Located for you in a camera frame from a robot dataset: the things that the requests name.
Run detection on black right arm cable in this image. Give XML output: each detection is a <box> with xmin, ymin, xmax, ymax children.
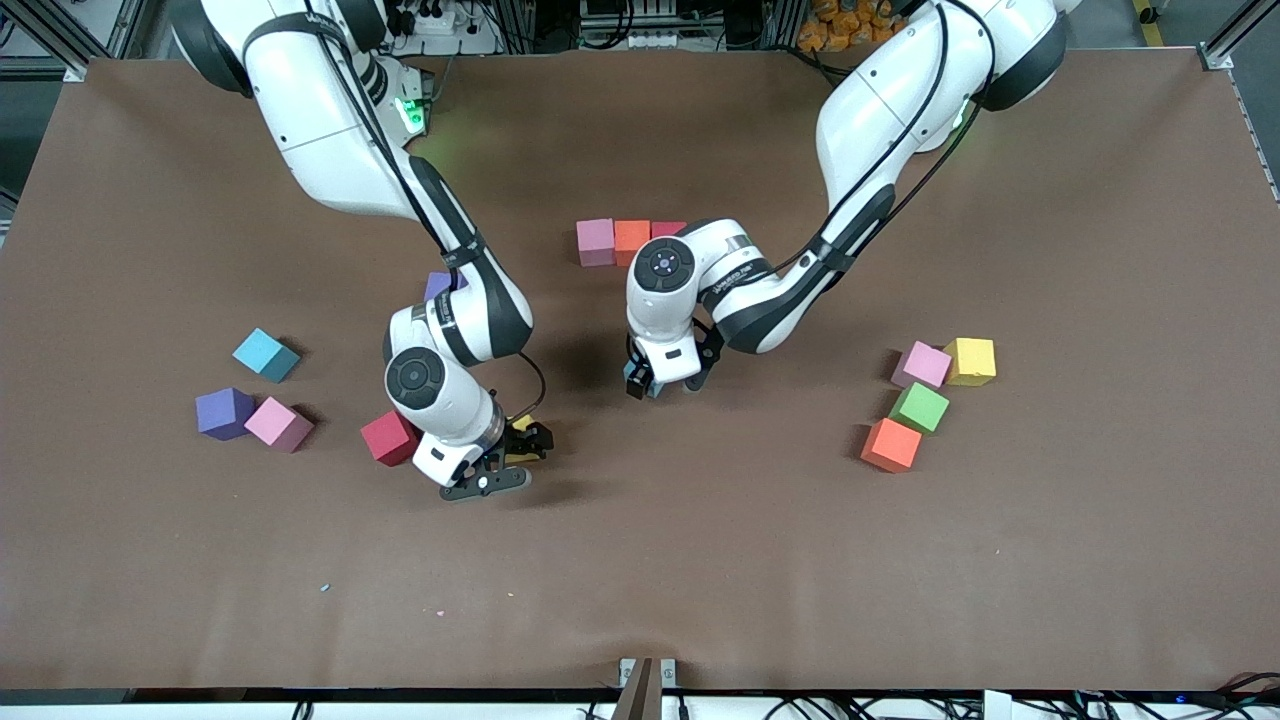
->
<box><xmin>300</xmin><ymin>10</ymin><xmax>547</xmax><ymax>421</ymax></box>

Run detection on bag of oranges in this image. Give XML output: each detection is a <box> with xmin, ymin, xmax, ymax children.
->
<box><xmin>798</xmin><ymin>0</ymin><xmax>906</xmax><ymax>51</ymax></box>

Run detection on orange foam cube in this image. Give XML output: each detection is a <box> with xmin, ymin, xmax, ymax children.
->
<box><xmin>613</xmin><ymin>220</ymin><xmax>653</xmax><ymax>268</ymax></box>
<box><xmin>860</xmin><ymin>417</ymin><xmax>923</xmax><ymax>474</ymax></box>

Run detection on green foam cube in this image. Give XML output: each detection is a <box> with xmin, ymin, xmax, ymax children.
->
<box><xmin>889</xmin><ymin>382</ymin><xmax>951</xmax><ymax>434</ymax></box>

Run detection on yellow foam cube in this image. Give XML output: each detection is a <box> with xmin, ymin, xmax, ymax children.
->
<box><xmin>505</xmin><ymin>413</ymin><xmax>541</xmax><ymax>467</ymax></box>
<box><xmin>944</xmin><ymin>337</ymin><xmax>998</xmax><ymax>387</ymax></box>

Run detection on pink foam cube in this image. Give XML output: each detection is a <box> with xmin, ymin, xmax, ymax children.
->
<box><xmin>576</xmin><ymin>218</ymin><xmax>616</xmax><ymax>268</ymax></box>
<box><xmin>891</xmin><ymin>341</ymin><xmax>953</xmax><ymax>390</ymax></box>
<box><xmin>244</xmin><ymin>396</ymin><xmax>315</xmax><ymax>454</ymax></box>

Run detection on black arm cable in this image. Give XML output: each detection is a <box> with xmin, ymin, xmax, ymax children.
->
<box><xmin>775</xmin><ymin>0</ymin><xmax>1001</xmax><ymax>276</ymax></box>
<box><xmin>300</xmin><ymin>10</ymin><xmax>547</xmax><ymax>421</ymax></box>

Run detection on cyan foam cube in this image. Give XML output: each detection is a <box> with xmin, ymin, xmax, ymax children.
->
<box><xmin>625</xmin><ymin>358</ymin><xmax>669</xmax><ymax>400</ymax></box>
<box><xmin>232</xmin><ymin>328</ymin><xmax>301</xmax><ymax>384</ymax></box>

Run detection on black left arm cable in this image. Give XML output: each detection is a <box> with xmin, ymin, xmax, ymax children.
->
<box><xmin>775</xmin><ymin>0</ymin><xmax>1001</xmax><ymax>276</ymax></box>

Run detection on perforated metal edge rail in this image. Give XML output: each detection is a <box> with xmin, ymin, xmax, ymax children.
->
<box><xmin>1228</xmin><ymin>68</ymin><xmax>1280</xmax><ymax>206</ymax></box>

